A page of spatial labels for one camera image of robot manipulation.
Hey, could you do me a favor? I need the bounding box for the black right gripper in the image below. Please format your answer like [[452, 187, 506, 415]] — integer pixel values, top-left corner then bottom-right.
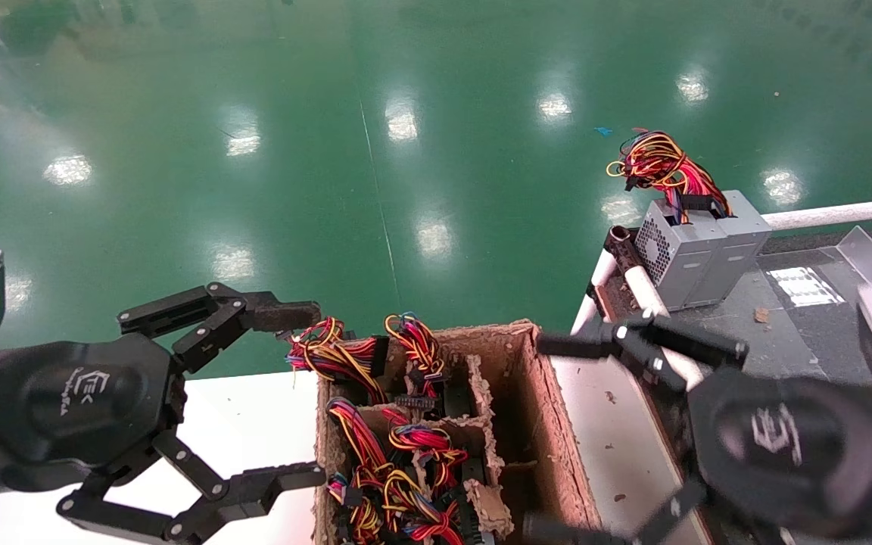
[[523, 369, 872, 545]]

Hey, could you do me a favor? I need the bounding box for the white conveyor rail pipe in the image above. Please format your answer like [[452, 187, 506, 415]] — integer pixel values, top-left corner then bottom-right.
[[761, 197, 872, 232]]

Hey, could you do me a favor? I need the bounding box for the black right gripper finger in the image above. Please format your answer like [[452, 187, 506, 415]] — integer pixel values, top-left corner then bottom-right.
[[536, 310, 749, 392]]

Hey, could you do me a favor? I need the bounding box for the short white frame pipe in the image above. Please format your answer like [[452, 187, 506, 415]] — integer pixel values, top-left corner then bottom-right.
[[571, 250, 618, 334]]

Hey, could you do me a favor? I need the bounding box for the silver power supply with fan grille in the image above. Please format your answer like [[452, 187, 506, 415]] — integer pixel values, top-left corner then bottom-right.
[[606, 129, 728, 311]]

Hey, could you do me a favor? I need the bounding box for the brown pulp cardboard box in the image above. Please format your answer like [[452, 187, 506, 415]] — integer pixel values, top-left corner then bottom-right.
[[313, 319, 609, 545]]

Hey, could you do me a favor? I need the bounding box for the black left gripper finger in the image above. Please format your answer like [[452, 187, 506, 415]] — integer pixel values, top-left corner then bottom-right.
[[117, 282, 323, 375]]

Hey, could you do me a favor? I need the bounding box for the black conveyor belt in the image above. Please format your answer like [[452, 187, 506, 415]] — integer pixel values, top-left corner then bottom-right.
[[599, 227, 872, 545]]

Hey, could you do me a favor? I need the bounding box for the silver power supply with cables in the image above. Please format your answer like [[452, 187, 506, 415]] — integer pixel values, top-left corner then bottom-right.
[[633, 130, 772, 307]]

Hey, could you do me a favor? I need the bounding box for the black pipe connector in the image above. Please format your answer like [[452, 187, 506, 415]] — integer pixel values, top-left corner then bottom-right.
[[606, 226, 643, 277]]

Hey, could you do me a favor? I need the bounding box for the power supply cable bundle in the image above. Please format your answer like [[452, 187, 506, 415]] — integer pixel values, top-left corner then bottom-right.
[[328, 469, 475, 545], [285, 316, 391, 406], [385, 312, 448, 413], [328, 400, 393, 485], [389, 422, 471, 489]]

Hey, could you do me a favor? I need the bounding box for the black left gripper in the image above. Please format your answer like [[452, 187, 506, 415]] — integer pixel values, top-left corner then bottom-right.
[[0, 335, 327, 545]]

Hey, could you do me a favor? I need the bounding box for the long white frame pipe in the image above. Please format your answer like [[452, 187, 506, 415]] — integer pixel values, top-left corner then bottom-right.
[[624, 265, 705, 391]]

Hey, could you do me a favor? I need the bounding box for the white label sticker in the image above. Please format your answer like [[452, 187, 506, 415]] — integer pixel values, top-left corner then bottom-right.
[[765, 266, 824, 307]]

